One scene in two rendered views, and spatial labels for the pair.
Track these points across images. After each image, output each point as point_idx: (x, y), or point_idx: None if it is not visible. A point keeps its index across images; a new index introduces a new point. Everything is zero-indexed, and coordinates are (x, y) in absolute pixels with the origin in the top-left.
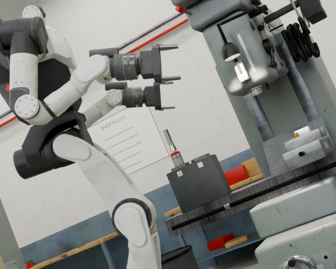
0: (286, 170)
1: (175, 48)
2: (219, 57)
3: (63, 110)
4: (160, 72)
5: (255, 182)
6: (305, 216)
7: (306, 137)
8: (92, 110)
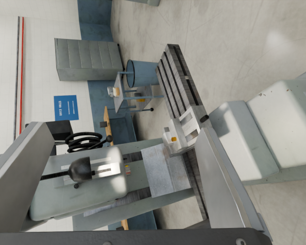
0: (194, 160)
1: (48, 155)
2: (79, 198)
3: None
4: (241, 232)
5: (196, 196)
6: (254, 127)
7: (178, 128)
8: None
